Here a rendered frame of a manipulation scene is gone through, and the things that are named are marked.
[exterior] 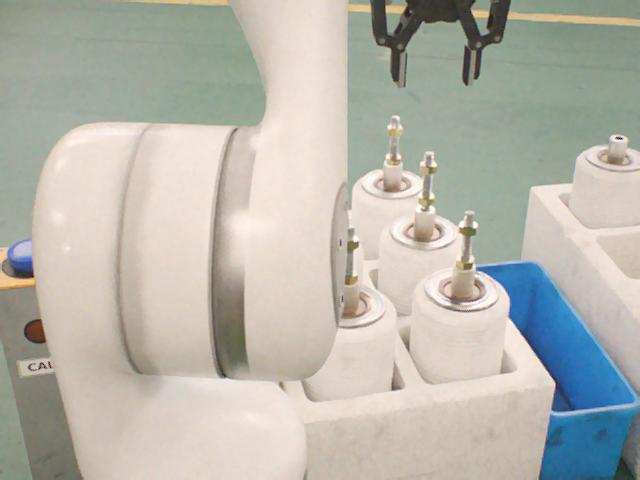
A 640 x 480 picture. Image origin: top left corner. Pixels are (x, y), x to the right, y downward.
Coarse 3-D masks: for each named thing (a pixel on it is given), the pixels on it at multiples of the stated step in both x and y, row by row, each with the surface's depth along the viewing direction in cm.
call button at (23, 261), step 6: (24, 240) 84; (30, 240) 84; (12, 246) 83; (18, 246) 83; (24, 246) 83; (30, 246) 83; (6, 252) 82; (12, 252) 82; (18, 252) 82; (24, 252) 82; (30, 252) 82; (12, 258) 81; (18, 258) 81; (24, 258) 81; (30, 258) 81; (12, 264) 81; (18, 264) 81; (24, 264) 81; (30, 264) 81; (24, 270) 82; (30, 270) 82
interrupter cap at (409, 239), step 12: (408, 216) 103; (396, 228) 101; (408, 228) 101; (444, 228) 101; (456, 228) 101; (396, 240) 99; (408, 240) 99; (420, 240) 99; (432, 240) 99; (444, 240) 99
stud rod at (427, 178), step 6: (426, 156) 96; (432, 156) 96; (426, 162) 96; (432, 162) 96; (426, 174) 97; (426, 180) 97; (426, 186) 97; (426, 192) 98; (420, 210) 99; (426, 210) 99
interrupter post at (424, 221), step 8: (416, 208) 99; (432, 208) 99; (416, 216) 99; (424, 216) 98; (432, 216) 99; (416, 224) 100; (424, 224) 99; (432, 224) 99; (416, 232) 100; (424, 232) 99; (432, 232) 100
